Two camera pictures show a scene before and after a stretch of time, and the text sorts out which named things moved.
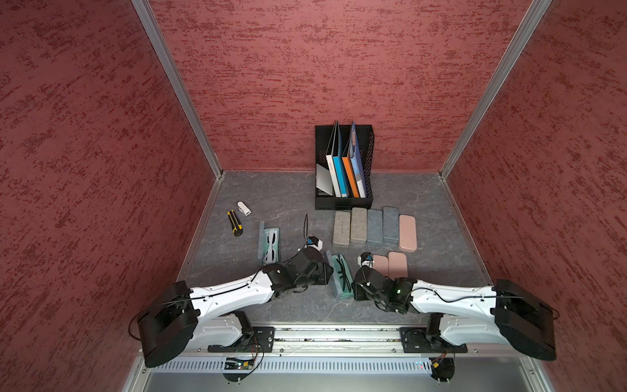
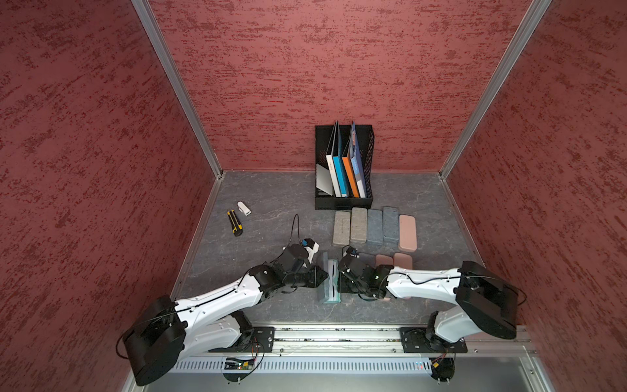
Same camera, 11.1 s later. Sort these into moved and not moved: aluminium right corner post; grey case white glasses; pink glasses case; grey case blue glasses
Moved: grey case white glasses
Not moved: pink glasses case; aluminium right corner post; grey case blue glasses
